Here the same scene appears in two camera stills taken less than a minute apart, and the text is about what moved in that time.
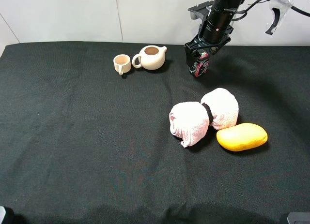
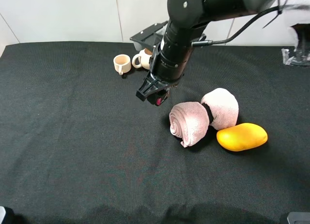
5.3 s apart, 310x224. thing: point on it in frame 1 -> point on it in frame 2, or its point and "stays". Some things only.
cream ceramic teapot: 151,57 stays
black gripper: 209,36 -> 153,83
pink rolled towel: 190,121 stays
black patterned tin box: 201,66 -> 156,98
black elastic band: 209,112 stays
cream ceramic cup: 122,63 stays
